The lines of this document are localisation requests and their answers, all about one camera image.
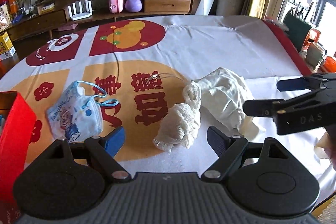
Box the cream white cloth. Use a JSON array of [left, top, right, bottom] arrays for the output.
[[195, 68, 260, 141]]

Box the white gauze cloth bundle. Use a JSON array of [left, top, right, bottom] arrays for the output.
[[153, 81, 201, 152]]

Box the printed child face mask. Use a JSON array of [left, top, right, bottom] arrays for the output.
[[46, 81, 118, 143]]

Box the orange plastic stool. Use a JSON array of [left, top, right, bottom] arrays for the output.
[[301, 28, 321, 51]]

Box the green pen holder bin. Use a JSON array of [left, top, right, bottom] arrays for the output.
[[283, 10, 312, 52]]

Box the printed white red tablecloth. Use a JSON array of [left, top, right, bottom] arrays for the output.
[[0, 15, 336, 208]]

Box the red metal tin box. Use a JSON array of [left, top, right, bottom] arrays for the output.
[[1, 91, 36, 223]]

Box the yellow carton box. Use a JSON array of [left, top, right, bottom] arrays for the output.
[[0, 32, 16, 61]]

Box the white wifi router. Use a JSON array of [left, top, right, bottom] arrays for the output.
[[67, 0, 92, 21]]

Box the wooden TV console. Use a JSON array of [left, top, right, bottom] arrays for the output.
[[4, 0, 194, 42]]

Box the purple kettlebell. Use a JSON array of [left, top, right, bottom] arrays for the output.
[[125, 0, 142, 12]]

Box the pink toy case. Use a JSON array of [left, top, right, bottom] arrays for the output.
[[109, 0, 124, 14]]

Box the beige snack box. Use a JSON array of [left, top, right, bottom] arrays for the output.
[[0, 2, 12, 31]]

